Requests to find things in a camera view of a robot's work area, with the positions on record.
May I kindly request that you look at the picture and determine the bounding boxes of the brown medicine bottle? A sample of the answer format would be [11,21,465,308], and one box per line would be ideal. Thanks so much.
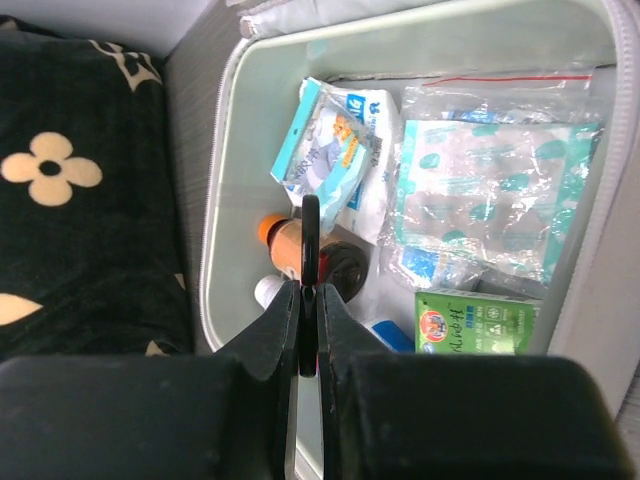
[258,214,369,303]

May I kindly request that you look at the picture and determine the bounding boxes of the green plasters plastic bag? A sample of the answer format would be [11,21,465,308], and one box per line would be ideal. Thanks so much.
[379,85,610,287]

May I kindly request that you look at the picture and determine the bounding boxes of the white bottle green label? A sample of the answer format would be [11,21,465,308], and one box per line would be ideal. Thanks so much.
[254,275,285,310]

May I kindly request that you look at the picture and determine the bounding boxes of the grey medicine kit case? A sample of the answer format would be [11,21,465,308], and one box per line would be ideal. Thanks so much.
[197,0,640,480]

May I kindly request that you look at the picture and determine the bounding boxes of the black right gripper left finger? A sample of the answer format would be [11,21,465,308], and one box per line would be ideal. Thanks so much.
[1,282,302,479]

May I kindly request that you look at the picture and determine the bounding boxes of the small green box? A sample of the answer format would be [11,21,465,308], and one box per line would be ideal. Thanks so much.
[415,289,542,355]

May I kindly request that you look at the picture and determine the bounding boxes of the white gauze packet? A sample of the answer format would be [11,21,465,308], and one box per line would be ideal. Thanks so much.
[299,77,400,245]

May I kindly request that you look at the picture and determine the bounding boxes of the black floral plush blanket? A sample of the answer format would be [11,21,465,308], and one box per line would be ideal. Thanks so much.
[1,15,193,359]

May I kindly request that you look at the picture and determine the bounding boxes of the alcohol pads plastic bag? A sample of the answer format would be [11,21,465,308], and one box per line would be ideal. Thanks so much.
[391,119,522,289]

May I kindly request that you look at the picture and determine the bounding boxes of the black handled scissors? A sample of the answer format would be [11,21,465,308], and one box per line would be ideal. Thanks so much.
[299,195,320,377]

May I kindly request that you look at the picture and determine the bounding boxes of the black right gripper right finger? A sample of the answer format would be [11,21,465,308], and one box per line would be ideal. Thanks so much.
[316,285,635,479]

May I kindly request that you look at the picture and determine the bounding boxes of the medical tape roll packet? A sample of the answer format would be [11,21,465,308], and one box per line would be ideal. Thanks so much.
[271,77,373,234]

